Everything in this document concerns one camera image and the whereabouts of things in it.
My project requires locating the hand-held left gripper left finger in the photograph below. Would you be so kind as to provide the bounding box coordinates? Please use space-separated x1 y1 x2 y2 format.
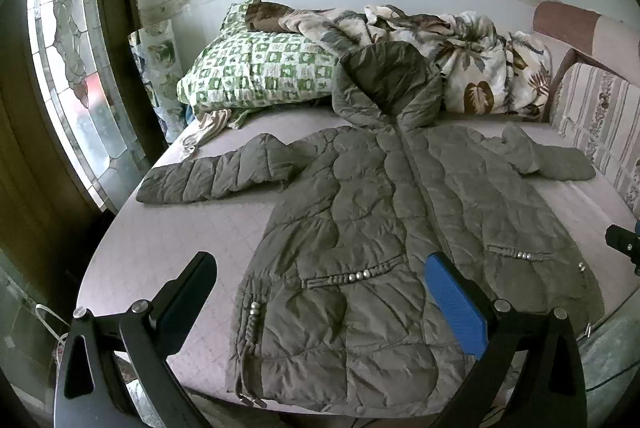
52 251 219 428

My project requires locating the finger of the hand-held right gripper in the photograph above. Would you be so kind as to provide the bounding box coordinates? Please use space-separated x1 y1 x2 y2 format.
605 223 640 277

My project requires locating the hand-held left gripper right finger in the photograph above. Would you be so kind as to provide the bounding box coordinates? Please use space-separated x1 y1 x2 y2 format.
424 251 588 428

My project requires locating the olive quilted hooded coat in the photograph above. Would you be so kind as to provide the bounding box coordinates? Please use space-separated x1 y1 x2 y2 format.
136 41 606 416

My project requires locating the bed with pink quilted sheet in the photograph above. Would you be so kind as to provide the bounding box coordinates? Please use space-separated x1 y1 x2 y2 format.
75 108 640 414

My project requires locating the teal cloth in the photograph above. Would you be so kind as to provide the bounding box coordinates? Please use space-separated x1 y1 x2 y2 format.
575 303 640 428

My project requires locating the striped floral cushion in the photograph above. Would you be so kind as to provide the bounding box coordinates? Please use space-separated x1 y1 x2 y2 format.
547 61 640 214

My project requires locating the pink floral paper bag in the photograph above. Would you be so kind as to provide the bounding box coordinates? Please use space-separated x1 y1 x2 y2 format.
35 303 69 359

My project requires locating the beige crumpled cloth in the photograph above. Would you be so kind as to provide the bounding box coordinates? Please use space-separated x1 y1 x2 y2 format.
181 108 233 155

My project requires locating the green checkered pillow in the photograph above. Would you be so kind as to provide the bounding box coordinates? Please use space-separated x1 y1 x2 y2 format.
176 0 346 116

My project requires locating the pink brown headboard cushion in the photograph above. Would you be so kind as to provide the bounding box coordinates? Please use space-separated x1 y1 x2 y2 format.
532 1 640 74

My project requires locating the leaf print blanket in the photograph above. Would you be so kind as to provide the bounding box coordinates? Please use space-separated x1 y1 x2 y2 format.
245 0 553 121

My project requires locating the stained glass window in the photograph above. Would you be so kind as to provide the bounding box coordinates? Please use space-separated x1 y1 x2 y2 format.
27 0 151 214

